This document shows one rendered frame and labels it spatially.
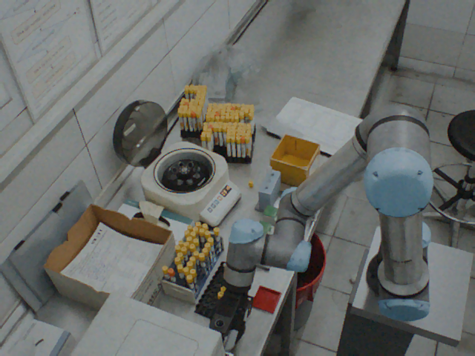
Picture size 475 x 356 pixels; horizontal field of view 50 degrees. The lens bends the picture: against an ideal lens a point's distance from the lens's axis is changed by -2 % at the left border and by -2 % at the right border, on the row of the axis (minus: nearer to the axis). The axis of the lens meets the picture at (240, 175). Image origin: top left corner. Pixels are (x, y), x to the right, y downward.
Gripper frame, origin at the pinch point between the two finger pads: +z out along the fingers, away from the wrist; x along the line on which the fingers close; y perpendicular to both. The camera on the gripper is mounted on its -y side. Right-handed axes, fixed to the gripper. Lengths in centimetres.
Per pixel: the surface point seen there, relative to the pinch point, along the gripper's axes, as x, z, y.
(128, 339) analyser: 13.1, -14.5, -25.5
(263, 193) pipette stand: 8, -29, 41
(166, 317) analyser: 8.0, -18.4, -18.9
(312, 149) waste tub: 1, -40, 65
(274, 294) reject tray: -5.5, -7.3, 21.7
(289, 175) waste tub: 4, -32, 55
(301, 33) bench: 31, -74, 137
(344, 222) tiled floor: -7, 18, 153
